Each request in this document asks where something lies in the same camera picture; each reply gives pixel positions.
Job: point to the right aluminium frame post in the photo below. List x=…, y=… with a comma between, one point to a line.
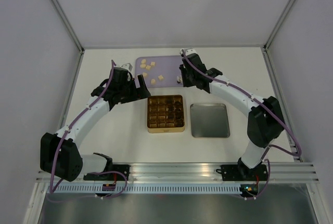
x=282, y=18

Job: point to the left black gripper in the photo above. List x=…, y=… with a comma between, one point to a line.
x=140, y=93

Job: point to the gold chocolate box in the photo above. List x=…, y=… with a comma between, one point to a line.
x=157, y=115

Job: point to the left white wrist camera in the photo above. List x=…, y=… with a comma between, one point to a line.
x=127, y=66

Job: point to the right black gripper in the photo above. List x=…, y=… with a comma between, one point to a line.
x=186, y=83

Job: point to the purple plastic tray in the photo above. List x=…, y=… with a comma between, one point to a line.
x=167, y=66

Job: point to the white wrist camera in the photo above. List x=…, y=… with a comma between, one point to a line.
x=187, y=51
x=127, y=66

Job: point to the silver tin lid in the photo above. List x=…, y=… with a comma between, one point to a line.
x=209, y=121

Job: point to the white slotted cable duct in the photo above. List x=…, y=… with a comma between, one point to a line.
x=150, y=188

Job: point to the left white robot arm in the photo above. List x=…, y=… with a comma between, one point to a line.
x=59, y=152

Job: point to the left aluminium frame post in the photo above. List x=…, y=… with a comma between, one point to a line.
x=66, y=23

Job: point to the aluminium mounting rail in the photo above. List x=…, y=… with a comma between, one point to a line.
x=276, y=172

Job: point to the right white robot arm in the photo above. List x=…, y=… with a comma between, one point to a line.
x=264, y=116

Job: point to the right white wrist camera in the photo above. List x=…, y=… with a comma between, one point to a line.
x=187, y=51

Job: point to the aluminium frame post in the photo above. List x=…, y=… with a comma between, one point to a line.
x=66, y=23
x=282, y=18

